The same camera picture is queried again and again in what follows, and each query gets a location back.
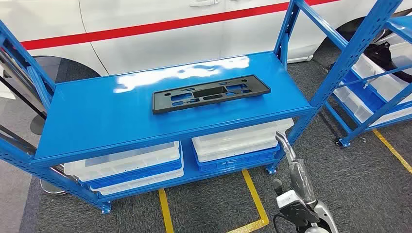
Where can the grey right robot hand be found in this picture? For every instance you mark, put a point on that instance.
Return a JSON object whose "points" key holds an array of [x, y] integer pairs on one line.
{"points": [[301, 180]]}

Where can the black plastic plate part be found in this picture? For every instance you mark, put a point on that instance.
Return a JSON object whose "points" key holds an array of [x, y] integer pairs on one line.
{"points": [[159, 103]]}

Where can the blue metal shelf rack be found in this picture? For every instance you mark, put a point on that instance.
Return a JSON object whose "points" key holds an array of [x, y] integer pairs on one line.
{"points": [[357, 130], [128, 122]]}

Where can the white car with red stripe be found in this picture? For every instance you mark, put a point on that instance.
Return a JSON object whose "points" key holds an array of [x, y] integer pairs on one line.
{"points": [[161, 19]]}

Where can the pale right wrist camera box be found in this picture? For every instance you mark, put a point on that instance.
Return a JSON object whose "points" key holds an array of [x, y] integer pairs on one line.
{"points": [[288, 199]]}

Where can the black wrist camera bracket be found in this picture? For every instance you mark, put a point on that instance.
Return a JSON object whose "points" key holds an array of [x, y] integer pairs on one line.
{"points": [[299, 214]]}

